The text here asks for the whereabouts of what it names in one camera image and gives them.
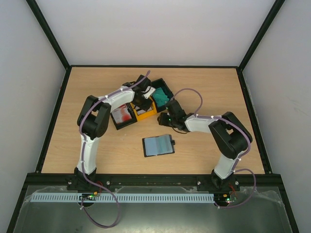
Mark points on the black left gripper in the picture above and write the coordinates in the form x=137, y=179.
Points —
x=146, y=106

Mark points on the black card bin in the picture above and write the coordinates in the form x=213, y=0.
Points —
x=160, y=83
x=132, y=121

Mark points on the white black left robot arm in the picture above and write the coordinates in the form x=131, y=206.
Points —
x=94, y=117

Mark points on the black card bin left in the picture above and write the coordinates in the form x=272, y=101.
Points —
x=132, y=121

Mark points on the black leather card holder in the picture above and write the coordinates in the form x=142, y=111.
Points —
x=158, y=145

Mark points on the white slotted cable duct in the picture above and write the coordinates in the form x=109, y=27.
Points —
x=122, y=198

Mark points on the white red card stack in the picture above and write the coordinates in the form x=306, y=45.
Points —
x=121, y=115

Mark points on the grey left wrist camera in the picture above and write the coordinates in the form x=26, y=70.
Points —
x=149, y=92

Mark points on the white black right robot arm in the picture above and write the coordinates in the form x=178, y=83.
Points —
x=231, y=137

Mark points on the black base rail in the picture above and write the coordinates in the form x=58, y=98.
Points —
x=201, y=182

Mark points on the teal card stack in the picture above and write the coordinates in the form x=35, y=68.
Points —
x=160, y=97

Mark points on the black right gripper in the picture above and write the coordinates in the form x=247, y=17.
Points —
x=171, y=107

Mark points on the black card bin right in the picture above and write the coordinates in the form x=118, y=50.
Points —
x=160, y=83

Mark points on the yellow card bin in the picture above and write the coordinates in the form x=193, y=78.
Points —
x=142, y=114

